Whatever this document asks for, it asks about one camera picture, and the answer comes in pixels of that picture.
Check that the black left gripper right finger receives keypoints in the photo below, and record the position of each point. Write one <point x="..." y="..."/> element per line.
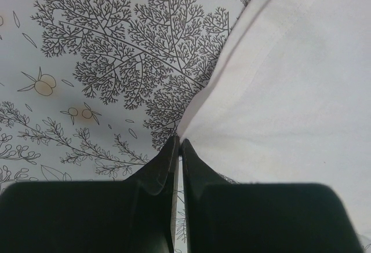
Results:
<point x="226" y="217"/>

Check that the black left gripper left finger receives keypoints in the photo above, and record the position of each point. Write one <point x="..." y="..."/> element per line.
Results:
<point x="134" y="215"/>

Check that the white t-shirt with black print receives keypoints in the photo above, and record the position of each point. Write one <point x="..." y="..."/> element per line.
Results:
<point x="289" y="100"/>

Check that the floral patterned table mat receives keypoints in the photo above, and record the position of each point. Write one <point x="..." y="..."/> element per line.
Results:
<point x="92" y="89"/>

